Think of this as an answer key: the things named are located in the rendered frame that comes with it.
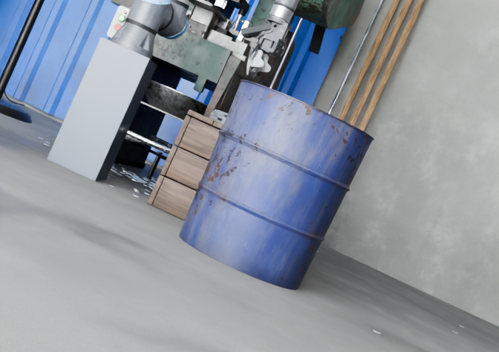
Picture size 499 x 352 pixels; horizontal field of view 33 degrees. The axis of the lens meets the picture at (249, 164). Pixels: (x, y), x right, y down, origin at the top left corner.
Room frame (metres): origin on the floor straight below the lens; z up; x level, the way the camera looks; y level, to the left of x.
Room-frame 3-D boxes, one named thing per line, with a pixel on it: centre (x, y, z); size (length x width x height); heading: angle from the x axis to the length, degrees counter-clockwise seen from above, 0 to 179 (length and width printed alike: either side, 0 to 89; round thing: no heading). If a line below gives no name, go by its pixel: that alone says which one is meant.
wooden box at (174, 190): (2.99, 0.06, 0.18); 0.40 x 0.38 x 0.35; 175
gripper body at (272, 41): (2.85, 0.10, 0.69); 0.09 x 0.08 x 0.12; 63
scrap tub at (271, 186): (2.41, -0.09, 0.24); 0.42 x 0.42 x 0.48
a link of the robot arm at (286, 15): (2.85, 0.11, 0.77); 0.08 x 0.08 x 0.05
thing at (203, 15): (3.46, 0.43, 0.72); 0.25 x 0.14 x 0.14; 168
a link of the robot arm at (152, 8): (2.89, 0.53, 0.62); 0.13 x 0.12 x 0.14; 158
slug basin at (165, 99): (3.63, 0.40, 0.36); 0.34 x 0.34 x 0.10
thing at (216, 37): (3.63, 0.40, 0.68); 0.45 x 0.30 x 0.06; 78
